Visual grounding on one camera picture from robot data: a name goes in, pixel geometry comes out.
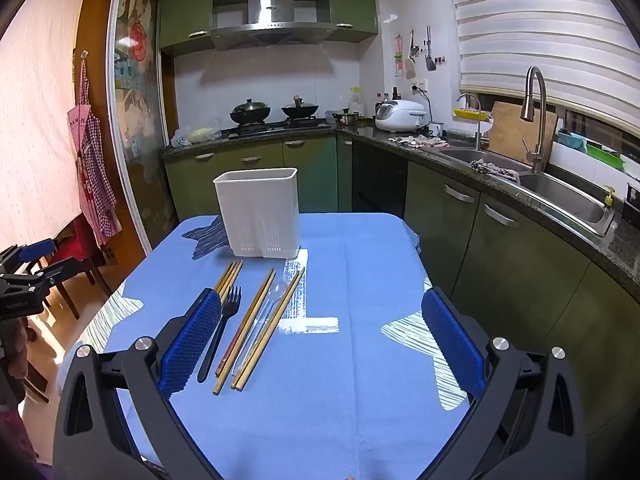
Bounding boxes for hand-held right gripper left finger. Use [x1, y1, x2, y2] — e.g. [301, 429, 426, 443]
[52, 287, 236, 480]

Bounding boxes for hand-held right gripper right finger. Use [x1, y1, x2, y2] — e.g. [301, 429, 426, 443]
[415, 287, 588, 480]

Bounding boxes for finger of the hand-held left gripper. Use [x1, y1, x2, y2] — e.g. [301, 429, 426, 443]
[0, 239, 57, 273]
[22, 258, 82, 288]

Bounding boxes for black plastic fork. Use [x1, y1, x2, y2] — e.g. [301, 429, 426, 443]
[197, 286, 242, 384]

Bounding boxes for bamboo chopstick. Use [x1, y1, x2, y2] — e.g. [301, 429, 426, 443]
[235, 266, 306, 392]
[220, 260, 244, 295]
[216, 274, 273, 378]
[231, 271, 301, 390]
[214, 260, 236, 292]

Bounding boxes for pair wooden chopsticks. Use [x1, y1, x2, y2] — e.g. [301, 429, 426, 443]
[215, 267, 276, 396]

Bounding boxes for clear plastic spoon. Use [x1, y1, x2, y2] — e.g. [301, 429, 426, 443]
[231, 280, 289, 377]

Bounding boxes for white plastic utensil holder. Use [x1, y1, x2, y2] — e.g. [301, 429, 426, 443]
[213, 166, 301, 258]

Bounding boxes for person's left hand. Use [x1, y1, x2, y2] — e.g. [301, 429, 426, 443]
[2, 321, 32, 401]

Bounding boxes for dark wooden chair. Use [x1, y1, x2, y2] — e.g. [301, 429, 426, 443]
[22, 220, 113, 321]

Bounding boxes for red checked apron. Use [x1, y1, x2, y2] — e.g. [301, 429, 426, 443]
[67, 57, 122, 246]

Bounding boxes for blue star print tablecloth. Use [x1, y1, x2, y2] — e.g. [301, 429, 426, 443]
[82, 212, 481, 480]

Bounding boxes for grey dishcloth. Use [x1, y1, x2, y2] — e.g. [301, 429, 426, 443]
[470, 158, 522, 182]

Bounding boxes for steel double sink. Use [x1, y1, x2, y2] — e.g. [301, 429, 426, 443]
[435, 146, 617, 237]

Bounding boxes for clear plastic bag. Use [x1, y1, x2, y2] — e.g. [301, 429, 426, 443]
[171, 117, 222, 147]

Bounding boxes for patterned dish rag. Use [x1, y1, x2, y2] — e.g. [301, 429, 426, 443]
[390, 133, 449, 150]

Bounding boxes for wooden cutting board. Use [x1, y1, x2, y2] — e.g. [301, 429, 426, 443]
[487, 101, 559, 166]

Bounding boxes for small steel faucet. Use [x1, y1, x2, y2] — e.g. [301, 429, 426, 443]
[457, 93, 489, 151]

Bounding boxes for black gas stove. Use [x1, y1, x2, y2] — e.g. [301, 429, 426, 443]
[227, 117, 333, 139]

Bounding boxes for white rice cooker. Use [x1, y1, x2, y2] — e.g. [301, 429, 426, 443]
[375, 100, 430, 133]

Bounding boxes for tall steel faucet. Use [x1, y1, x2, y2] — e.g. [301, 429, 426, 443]
[520, 66, 549, 175]

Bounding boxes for black wok with lid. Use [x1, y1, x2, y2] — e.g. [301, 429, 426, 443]
[230, 99, 272, 126]

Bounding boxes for green plastic tray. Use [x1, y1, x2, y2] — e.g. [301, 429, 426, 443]
[585, 142, 626, 171]

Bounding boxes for white window blind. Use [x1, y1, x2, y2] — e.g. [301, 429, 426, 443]
[445, 0, 640, 111]

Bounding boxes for steel range hood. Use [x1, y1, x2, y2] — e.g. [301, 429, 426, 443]
[210, 0, 337, 51]

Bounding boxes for green wall cabinets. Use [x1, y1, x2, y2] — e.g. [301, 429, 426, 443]
[159, 0, 378, 57]

